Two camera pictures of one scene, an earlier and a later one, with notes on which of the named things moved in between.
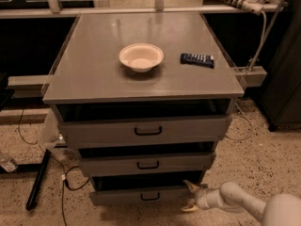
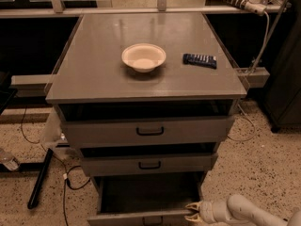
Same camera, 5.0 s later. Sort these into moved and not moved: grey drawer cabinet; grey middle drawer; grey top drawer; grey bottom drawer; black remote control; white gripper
Moved: white gripper; grey bottom drawer
Not moved: grey drawer cabinet; grey top drawer; black remote control; grey middle drawer
